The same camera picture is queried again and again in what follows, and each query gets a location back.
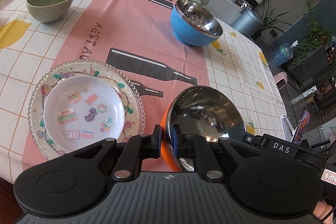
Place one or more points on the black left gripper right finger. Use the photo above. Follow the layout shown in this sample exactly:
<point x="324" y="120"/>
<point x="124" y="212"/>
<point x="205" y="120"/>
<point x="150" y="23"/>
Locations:
<point x="196" y="148"/>

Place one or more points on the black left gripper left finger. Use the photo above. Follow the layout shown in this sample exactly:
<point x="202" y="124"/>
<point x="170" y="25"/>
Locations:
<point x="131" y="154"/>

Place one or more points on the orange steel bowl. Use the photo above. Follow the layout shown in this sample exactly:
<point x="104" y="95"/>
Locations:
<point x="199" y="110"/>

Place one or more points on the blue steel bowl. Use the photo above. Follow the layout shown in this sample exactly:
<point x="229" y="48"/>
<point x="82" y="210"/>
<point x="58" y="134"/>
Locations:
<point x="193" y="25"/>

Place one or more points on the green ceramic bowl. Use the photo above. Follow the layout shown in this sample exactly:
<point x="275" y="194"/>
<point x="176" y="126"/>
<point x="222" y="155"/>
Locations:
<point x="48" y="11"/>

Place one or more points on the person's right hand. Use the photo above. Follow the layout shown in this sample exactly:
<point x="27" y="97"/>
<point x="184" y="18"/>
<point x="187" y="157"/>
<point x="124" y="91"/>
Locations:
<point x="324" y="212"/>

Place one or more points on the smartphone on stand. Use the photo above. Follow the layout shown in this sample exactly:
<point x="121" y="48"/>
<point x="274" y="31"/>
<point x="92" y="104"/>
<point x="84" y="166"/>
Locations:
<point x="301" y="128"/>

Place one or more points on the white sticker-pattern small plate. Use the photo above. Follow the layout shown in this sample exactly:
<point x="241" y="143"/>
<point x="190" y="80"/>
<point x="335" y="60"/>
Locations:
<point x="82" y="110"/>

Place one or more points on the clear beaded glass plate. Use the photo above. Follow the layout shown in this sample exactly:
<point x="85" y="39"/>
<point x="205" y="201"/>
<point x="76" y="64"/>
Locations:
<point x="134" y="123"/>

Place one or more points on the pink space heater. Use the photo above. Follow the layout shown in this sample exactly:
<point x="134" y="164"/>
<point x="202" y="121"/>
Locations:
<point x="281" y="80"/>

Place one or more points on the blue water jug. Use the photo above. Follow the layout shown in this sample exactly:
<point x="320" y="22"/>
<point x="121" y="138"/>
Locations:
<point x="283" y="53"/>

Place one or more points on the pink restaurant table runner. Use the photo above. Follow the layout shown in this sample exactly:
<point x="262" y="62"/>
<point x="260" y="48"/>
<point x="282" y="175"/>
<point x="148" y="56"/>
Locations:
<point x="143" y="28"/>

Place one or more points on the grey metal trash bin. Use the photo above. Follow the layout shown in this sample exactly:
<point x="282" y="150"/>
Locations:
<point x="247" y="23"/>

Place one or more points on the green potted plant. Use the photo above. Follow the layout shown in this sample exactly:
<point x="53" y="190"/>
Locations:
<point x="317" y="36"/>

